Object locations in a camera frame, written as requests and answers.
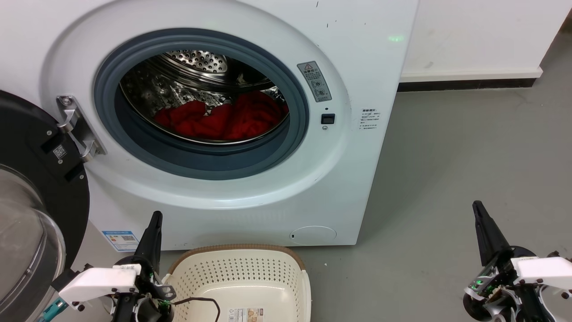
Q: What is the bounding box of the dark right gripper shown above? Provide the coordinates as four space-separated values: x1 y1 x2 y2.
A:
463 200 555 322

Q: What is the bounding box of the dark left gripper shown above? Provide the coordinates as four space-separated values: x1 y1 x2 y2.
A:
109 211 177 322

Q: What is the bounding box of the red cloth garment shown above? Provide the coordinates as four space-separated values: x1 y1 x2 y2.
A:
153 91 289 142

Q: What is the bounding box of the cream perforated laundry basket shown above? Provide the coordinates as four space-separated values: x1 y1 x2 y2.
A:
162 244 312 322

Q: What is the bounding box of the stainless steel washing machine drum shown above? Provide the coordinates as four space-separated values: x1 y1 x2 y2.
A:
119 49 290 145

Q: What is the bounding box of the washing machine door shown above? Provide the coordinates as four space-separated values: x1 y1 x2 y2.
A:
0 89 90 322

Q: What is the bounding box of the blue energy label sticker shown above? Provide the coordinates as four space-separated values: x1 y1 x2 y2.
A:
102 230 140 252

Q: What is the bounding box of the grey rubber door gasket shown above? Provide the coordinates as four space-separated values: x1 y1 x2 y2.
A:
93 28 310 181

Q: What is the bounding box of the teal connector plug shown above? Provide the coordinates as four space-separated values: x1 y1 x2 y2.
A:
38 299 68 322

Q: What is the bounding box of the white front-load washing machine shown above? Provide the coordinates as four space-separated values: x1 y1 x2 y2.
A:
0 0 420 252

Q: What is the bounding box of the silver metal door hinge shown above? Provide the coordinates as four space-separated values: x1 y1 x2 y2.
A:
56 95 107 163

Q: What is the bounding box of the round white filter cover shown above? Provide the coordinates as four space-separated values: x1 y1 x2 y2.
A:
289 225 337 246

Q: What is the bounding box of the white and black baseboard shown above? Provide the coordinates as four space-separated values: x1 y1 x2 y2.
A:
398 67 543 92

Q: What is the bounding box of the small printed text label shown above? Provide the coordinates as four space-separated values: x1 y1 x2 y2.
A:
360 107 381 131

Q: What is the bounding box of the grey warning sticker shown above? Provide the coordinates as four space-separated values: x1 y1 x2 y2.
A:
297 61 332 103

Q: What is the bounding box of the thin black cable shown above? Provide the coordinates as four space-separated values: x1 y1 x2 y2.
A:
172 297 221 322

